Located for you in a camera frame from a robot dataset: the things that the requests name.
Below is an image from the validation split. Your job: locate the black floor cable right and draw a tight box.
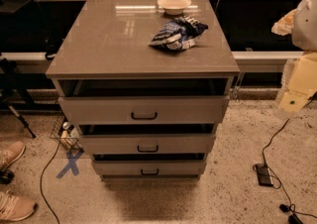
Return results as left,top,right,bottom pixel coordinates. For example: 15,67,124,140
252,95,317,220

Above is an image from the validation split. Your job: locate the grey middle drawer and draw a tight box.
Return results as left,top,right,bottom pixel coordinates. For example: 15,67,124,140
79,135,215,155

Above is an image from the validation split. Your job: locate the wire basket with items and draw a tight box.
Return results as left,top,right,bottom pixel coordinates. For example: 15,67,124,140
50,114,82,151

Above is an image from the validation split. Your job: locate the grey top drawer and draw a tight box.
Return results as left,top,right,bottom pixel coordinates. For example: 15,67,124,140
58,97,229,125

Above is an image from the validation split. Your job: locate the black tripod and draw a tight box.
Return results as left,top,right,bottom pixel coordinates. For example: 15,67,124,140
0,54,38,139

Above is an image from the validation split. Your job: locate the lower beige sneaker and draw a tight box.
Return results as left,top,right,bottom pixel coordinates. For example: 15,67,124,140
0,192,36,221

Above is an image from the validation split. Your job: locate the black plug connector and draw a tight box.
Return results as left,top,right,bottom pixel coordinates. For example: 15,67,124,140
279,204,304,224

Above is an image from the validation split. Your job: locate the blue white chip bag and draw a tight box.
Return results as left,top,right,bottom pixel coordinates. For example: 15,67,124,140
149,15,209,51

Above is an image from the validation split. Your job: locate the beige sneaker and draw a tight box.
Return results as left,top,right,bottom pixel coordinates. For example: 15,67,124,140
0,141,26,171
0,192,36,221

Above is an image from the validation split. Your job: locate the upper beige sneaker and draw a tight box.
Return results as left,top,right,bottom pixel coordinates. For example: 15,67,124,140
0,141,26,171

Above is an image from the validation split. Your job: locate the white bowl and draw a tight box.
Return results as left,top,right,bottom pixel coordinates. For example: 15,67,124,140
158,0,191,15

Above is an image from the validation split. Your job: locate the grey drawer cabinet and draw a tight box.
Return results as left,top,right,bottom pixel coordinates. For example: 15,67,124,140
47,0,239,178

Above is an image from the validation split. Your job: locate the grey bottom drawer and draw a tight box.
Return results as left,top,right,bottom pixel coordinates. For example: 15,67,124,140
92,161,206,176

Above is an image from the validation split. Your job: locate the black floor cable left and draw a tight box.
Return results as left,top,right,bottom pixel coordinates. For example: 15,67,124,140
39,138,63,224

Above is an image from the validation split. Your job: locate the black floor cable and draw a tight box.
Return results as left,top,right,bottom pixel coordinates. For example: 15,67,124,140
39,138,63,224
252,95,317,220

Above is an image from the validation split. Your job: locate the blue tape cross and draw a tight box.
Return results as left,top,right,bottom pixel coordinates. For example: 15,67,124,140
56,150,83,178

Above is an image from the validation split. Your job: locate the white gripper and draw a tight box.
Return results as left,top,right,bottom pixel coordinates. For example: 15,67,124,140
276,52,317,113

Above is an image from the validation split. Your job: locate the grey drawer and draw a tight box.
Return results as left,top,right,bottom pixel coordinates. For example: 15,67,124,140
92,161,206,176
79,135,215,155
58,97,229,125

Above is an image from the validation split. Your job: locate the black power adapter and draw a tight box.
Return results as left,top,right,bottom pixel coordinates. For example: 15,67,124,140
256,165,273,187

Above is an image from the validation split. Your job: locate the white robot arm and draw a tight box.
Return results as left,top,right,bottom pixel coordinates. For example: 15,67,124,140
271,0,317,113

